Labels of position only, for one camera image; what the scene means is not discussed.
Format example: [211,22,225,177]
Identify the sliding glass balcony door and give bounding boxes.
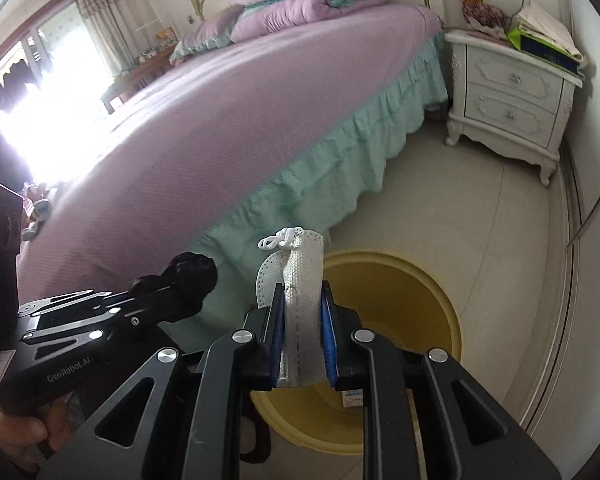
[0,0,106,161]

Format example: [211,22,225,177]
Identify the green folder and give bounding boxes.
[507,25,537,52]

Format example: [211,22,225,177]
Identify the brown plush owl toy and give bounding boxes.
[457,0,512,41]

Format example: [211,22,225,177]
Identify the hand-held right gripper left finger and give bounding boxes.
[37,282,287,480]

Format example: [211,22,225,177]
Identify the black cloth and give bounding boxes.
[130,252,218,322]

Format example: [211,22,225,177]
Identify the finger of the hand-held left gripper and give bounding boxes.
[17,275,163,318]
[22,299,203,347]

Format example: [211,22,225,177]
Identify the colourful hanging clothes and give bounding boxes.
[21,185,54,242]

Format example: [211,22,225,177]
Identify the person's left hand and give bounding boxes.
[0,400,73,476]

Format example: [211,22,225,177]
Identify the white face mask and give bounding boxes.
[252,227,331,391]

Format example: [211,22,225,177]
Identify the purple pillow with green frill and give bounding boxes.
[170,5,246,63]

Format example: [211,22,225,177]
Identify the dark clothes on balcony line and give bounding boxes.
[0,62,42,111]

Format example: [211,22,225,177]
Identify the wooden desk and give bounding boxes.
[100,42,181,116]

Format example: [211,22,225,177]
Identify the dark hanging coat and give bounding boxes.
[0,120,31,196]

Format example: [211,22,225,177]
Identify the blue book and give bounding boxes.
[522,40,586,80]

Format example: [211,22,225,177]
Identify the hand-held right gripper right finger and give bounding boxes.
[320,280,563,480]

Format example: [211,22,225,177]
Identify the pink patterned curtain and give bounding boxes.
[72,0,146,76]

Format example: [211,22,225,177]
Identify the white folded paper stack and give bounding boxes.
[514,0,588,68]

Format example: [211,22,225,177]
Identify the yellow trash bin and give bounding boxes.
[247,250,463,446]

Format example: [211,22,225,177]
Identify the green frilled bed skirt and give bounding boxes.
[170,35,451,356]

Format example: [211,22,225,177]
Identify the bed with purple sheet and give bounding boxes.
[15,2,451,356]

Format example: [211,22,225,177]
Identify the white carved nightstand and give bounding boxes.
[444,27,581,187]

